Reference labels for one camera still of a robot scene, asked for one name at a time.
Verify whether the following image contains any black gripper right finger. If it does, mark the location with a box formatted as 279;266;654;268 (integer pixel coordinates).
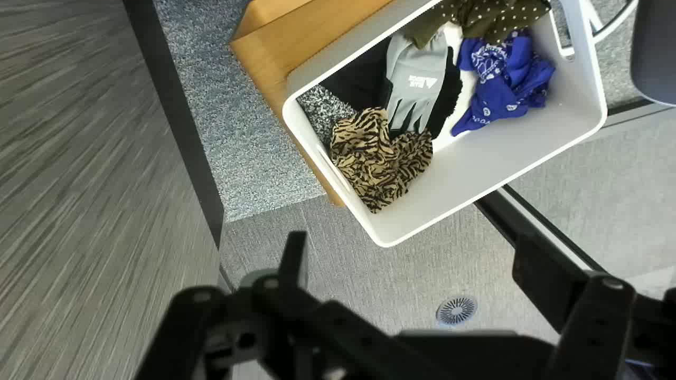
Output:
546;272;640;380

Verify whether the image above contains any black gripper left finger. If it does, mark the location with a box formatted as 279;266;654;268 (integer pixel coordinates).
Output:
133;282;238;380

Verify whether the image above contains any white plastic box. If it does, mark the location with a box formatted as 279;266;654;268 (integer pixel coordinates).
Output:
281;0;609;248

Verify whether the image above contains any round floor socket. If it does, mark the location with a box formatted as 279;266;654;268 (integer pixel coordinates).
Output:
433;294;480;326

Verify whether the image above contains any leopard print cloth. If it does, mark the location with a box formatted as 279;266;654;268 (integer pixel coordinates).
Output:
327;105;436;215

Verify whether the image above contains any grey speckled cloth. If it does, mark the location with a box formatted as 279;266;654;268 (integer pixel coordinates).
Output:
294;81;359;150

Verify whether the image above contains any blue bandana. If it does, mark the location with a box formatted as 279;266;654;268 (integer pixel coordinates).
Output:
450;30;559;138

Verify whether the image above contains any grey plastic chair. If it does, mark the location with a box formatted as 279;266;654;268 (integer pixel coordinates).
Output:
629;0;676;107

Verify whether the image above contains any black cloth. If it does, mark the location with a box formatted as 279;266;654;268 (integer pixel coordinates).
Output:
319;38;468;138

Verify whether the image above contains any light wooden stool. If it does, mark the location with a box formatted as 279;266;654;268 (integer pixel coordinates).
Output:
229;0;398;209

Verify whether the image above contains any olive polka dot cloth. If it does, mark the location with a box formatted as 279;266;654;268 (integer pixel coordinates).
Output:
403;0;556;51

